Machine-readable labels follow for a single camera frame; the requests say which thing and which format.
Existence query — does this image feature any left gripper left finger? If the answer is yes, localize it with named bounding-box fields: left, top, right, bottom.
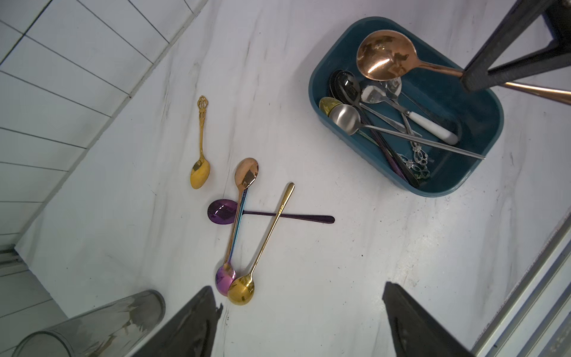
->
left=135, top=286, right=223, bottom=357

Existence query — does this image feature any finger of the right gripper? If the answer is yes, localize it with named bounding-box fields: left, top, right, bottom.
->
left=461, top=0, right=570, bottom=92

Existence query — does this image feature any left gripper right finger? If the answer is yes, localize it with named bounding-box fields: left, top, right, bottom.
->
left=382, top=282, right=471, bottom=356

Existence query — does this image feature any rose gold spoon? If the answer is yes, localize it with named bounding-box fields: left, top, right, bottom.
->
left=356, top=30, right=570, bottom=105

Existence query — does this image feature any teal plastic storage box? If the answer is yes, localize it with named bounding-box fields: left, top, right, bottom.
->
left=308, top=16, right=505, bottom=198

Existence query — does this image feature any small silver spoon front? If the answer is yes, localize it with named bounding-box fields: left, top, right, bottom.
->
left=361, top=84, right=459, bottom=145

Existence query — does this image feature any large silver spoon front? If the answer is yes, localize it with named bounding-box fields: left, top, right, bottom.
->
left=328, top=104, right=486, bottom=160

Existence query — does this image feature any rainbow gold spoon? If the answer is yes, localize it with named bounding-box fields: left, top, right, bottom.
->
left=319, top=97, right=431, bottom=180

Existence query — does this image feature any small gold ornate spoon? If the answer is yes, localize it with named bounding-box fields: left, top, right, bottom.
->
left=190, top=95, right=211, bottom=190

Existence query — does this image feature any copper iridescent spoon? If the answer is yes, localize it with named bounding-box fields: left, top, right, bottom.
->
left=215, top=158, right=259, bottom=297

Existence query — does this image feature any grey translucent cup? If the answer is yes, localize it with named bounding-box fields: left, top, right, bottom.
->
left=13, top=289, right=166, bottom=356

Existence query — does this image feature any aluminium rail frame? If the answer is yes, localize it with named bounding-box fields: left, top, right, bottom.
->
left=471, top=217, right=570, bottom=356

